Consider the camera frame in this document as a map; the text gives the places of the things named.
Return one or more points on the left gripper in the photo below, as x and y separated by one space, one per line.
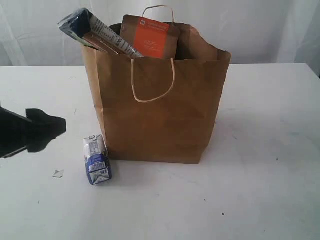
40 128

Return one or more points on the brown paper bag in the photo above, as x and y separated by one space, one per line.
158 110

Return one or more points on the brown pouch orange label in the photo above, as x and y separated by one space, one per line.
149 37

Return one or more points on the spaghetti packet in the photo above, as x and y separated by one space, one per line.
87 29

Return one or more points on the small milk carton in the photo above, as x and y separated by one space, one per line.
97 164

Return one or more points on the small clear plastic scrap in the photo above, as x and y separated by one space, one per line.
58 174

